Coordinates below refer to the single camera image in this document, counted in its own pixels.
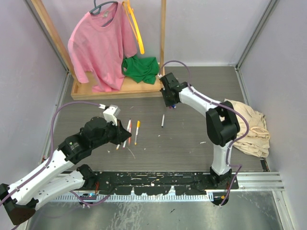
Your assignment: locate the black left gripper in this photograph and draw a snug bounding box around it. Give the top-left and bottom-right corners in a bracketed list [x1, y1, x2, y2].
[91, 117, 130, 149]

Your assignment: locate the white pen purple end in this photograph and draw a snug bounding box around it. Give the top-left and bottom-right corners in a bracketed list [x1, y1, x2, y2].
[123, 118, 131, 148]

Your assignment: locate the white marker orange tip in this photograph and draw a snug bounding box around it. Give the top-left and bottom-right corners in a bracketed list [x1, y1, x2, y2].
[134, 126, 140, 145]

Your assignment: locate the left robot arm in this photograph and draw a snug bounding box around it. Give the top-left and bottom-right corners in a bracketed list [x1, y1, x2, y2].
[0, 117, 131, 226]

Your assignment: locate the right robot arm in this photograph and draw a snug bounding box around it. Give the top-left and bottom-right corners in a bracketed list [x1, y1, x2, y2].
[158, 73, 240, 189]

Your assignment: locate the white marker blue end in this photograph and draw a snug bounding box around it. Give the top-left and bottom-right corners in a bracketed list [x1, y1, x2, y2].
[161, 114, 165, 127]

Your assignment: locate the green cloth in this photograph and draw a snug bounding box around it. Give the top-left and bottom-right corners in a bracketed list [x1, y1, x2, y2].
[122, 55, 159, 85]

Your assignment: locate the wooden rack base tray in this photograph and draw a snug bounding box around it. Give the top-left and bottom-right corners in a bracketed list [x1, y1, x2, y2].
[71, 72, 163, 101]

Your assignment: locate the pink shirt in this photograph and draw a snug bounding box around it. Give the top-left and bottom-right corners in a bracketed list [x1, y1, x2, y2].
[68, 2, 137, 92]

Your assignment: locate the yellow hanger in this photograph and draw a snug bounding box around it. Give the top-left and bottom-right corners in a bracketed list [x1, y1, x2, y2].
[122, 0, 145, 55]

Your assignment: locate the beige cloth bag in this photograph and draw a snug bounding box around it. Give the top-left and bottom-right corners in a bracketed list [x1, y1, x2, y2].
[230, 100, 271, 158]

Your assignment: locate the grey clothes hanger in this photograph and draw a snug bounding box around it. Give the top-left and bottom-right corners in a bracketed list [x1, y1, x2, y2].
[89, 0, 119, 29]

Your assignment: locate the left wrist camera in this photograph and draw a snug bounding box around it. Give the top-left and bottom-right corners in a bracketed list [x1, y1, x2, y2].
[103, 105, 120, 126]

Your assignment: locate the wooden rack right post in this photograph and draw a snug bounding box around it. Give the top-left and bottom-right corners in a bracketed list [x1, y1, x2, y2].
[159, 0, 166, 77]

